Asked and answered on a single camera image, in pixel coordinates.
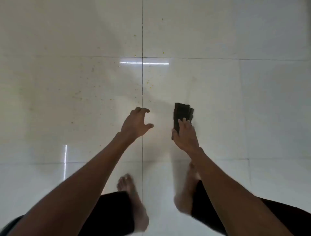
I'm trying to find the person's right hand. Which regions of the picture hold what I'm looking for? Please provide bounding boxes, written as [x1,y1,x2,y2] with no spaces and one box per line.
[171,118,202,156]

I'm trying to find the person's left hand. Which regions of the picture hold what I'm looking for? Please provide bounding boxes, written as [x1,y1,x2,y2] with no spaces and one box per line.
[116,107,154,144]

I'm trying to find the dark brown cleaning cloth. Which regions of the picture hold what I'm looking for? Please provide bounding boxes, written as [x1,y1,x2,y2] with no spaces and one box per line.
[173,103,195,134]

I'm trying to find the person's right forearm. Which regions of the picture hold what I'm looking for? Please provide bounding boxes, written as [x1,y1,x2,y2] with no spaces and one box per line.
[189,148,294,236]

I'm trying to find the person's left forearm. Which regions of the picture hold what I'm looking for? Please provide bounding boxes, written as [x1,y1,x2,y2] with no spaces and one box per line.
[7,134,136,236]

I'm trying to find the person's right foot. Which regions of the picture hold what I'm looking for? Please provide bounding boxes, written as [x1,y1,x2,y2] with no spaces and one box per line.
[174,161,202,215]

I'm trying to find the person's foot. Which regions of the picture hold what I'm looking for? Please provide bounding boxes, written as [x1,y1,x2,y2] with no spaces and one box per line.
[174,161,202,215]
[116,173,150,232]

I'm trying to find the person's left foot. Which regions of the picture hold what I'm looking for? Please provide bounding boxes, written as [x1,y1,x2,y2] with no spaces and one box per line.
[116,173,150,232]

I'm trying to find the black trousers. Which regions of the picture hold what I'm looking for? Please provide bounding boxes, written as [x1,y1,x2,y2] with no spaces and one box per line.
[0,180,311,236]

